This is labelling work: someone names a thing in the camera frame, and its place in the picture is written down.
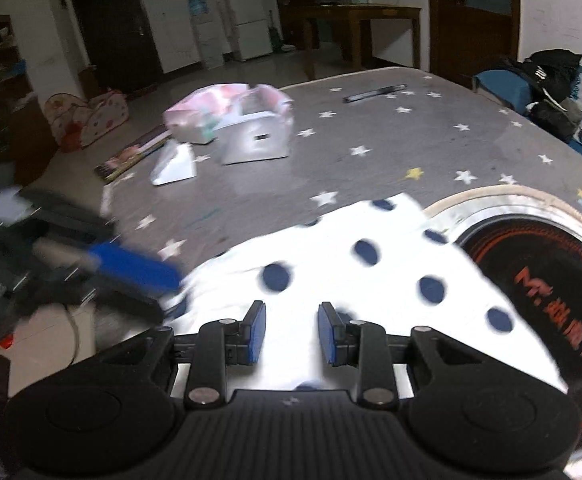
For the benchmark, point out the colourful picture book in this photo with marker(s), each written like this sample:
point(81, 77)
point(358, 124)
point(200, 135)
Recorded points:
point(126, 157)

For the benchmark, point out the black bag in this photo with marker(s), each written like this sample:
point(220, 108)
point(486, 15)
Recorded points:
point(551, 85)

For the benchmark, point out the white pink storage box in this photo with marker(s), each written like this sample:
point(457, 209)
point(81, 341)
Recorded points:
point(253, 145)

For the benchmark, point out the round black induction cooker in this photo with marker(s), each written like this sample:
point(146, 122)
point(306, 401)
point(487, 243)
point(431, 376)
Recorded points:
point(546, 260)

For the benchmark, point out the black pen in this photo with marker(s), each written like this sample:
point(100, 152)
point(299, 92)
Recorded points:
point(373, 93)

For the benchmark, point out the brown wooden door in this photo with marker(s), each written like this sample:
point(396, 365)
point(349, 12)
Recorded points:
point(441, 20)

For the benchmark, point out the dark wooden shelf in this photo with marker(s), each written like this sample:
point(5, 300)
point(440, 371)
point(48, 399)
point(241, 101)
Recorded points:
point(1, 60)

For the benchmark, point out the wooden table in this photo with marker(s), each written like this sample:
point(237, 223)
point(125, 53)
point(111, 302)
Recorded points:
point(361, 10)

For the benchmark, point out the white fridge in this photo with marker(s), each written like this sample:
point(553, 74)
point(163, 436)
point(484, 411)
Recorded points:
point(246, 15)

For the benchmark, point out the white polka-dot garment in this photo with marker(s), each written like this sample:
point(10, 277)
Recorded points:
point(321, 260)

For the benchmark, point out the blue sofa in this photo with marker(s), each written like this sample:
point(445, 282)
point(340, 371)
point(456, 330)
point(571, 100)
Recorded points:
point(501, 90)

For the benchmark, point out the dark door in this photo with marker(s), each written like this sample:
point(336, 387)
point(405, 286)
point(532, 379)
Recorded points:
point(116, 35)

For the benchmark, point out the grey star-print table cover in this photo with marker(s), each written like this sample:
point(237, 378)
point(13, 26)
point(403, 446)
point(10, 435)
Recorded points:
point(371, 170)

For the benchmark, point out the pink dotted play tent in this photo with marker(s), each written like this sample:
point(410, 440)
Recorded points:
point(101, 120)

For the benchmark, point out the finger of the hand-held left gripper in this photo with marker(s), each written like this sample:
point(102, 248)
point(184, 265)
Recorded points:
point(131, 302)
point(131, 265)

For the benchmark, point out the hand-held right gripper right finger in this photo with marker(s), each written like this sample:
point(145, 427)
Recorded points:
point(327, 332)

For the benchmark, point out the white folded paper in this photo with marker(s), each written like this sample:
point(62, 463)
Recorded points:
point(173, 167)

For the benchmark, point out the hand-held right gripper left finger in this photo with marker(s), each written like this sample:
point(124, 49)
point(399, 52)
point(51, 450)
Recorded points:
point(256, 332)

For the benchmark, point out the water dispenser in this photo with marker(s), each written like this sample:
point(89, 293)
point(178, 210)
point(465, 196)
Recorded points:
point(208, 40)

